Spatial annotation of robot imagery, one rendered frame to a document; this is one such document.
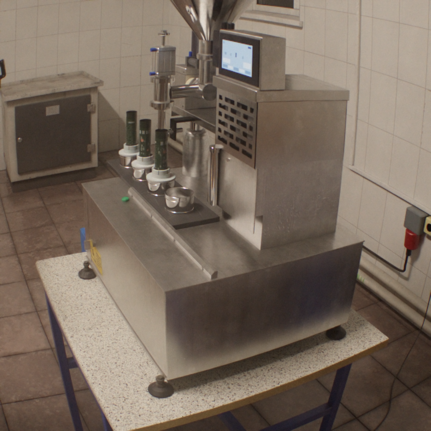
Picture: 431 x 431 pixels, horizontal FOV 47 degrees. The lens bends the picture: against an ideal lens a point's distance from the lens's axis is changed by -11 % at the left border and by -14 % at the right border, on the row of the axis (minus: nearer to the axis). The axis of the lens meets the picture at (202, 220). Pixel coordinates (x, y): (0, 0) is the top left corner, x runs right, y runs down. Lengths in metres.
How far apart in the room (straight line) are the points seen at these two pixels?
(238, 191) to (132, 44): 3.92
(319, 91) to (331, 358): 0.62
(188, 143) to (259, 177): 0.45
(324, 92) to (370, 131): 1.76
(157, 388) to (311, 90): 0.69
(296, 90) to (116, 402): 0.74
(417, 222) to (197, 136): 1.41
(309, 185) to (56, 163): 3.29
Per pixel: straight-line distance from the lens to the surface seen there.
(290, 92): 1.07
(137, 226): 1.24
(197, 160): 1.51
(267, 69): 1.03
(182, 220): 1.24
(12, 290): 3.02
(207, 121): 1.32
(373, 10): 2.80
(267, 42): 1.02
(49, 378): 2.38
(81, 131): 4.27
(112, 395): 1.18
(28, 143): 4.20
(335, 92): 1.14
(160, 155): 1.34
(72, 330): 1.38
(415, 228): 2.62
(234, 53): 1.10
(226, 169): 1.19
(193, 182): 1.49
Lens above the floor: 1.56
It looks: 25 degrees down
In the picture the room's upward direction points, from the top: 2 degrees clockwise
